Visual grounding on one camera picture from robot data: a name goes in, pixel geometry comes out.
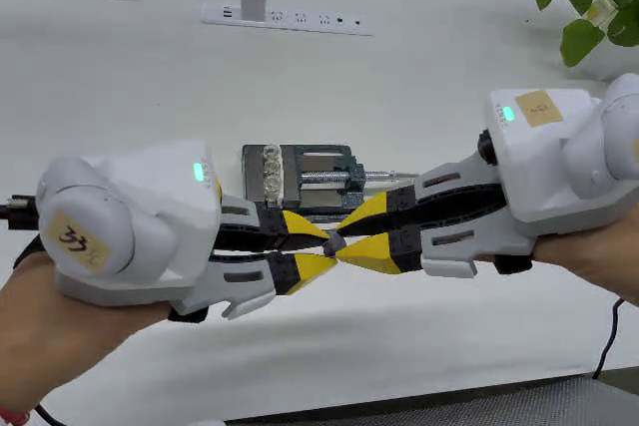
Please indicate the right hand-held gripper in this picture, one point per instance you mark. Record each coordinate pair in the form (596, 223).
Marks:
(539, 166)

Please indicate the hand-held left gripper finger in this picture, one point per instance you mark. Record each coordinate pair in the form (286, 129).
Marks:
(279, 271)

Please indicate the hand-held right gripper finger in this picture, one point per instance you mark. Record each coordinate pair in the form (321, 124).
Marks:
(404, 254)

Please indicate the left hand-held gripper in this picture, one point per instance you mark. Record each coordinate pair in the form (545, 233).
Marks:
(125, 206)

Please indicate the clear glass vial row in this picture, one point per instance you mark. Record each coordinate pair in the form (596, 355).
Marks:
(273, 174)

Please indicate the grey rubber stopper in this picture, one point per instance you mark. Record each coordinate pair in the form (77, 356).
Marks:
(332, 248)

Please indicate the grey metal vise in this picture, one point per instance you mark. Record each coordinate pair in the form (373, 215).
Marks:
(319, 161)

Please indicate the person's left forearm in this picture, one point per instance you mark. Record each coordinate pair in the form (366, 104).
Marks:
(60, 341)

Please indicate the person's right forearm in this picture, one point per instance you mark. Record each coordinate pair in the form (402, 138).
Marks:
(594, 256)

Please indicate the white table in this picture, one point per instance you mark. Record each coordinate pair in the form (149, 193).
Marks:
(349, 87)

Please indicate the white power strip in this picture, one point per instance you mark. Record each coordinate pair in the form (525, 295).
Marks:
(299, 19)

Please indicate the white plug-in charger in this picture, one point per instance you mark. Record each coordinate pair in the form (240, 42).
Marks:
(253, 3)

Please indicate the green leafy plant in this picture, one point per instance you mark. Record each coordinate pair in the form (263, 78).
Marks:
(581, 39)

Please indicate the red wrist band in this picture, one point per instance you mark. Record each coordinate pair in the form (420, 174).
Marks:
(12, 416)

